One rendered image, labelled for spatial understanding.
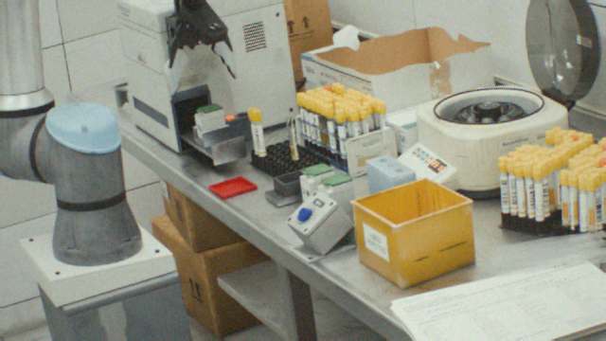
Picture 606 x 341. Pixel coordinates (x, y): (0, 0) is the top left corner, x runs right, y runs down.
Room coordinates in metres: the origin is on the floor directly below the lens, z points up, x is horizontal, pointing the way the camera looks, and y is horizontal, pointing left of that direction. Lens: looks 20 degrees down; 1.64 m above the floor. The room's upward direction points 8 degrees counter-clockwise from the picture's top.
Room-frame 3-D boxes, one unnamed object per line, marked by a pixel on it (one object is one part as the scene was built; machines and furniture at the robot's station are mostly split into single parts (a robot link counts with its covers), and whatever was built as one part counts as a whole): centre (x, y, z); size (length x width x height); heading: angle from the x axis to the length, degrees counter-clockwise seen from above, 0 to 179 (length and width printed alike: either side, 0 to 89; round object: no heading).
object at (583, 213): (1.63, -0.41, 0.93); 0.02 x 0.02 x 0.11
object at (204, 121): (2.26, 0.16, 0.95); 0.05 x 0.04 x 0.06; 114
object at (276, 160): (2.15, 0.02, 0.93); 0.17 x 0.09 x 0.11; 24
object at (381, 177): (1.82, -0.14, 0.92); 0.10 x 0.07 x 0.10; 19
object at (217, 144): (2.28, 0.17, 0.92); 0.21 x 0.07 x 0.05; 24
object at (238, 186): (2.08, 0.13, 0.88); 0.07 x 0.07 x 0.01; 24
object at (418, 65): (2.34, -0.22, 0.95); 0.29 x 0.25 x 0.15; 114
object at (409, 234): (1.66, -0.15, 0.93); 0.13 x 0.13 x 0.10; 23
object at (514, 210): (1.73, -0.32, 0.94); 0.02 x 0.02 x 0.11
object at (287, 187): (2.01, 0.02, 0.89); 0.09 x 0.05 x 0.04; 112
